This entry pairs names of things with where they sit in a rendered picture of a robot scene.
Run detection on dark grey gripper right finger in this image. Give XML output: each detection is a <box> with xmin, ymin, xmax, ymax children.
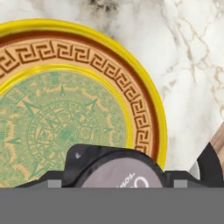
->
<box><xmin>164</xmin><ymin>170</ymin><xmax>208</xmax><ymax>189</ymax></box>

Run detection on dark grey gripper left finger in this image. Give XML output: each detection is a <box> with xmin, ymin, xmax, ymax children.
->
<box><xmin>13</xmin><ymin>170</ymin><xmax>67</xmax><ymax>189</ymax></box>

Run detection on gold-rimmed patterned green plate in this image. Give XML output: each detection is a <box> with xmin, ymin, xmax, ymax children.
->
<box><xmin>0</xmin><ymin>18</ymin><xmax>169</xmax><ymax>189</ymax></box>

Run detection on brown wood-grain board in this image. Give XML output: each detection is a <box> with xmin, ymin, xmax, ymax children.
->
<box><xmin>209</xmin><ymin>122</ymin><xmax>224</xmax><ymax>160</ymax></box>

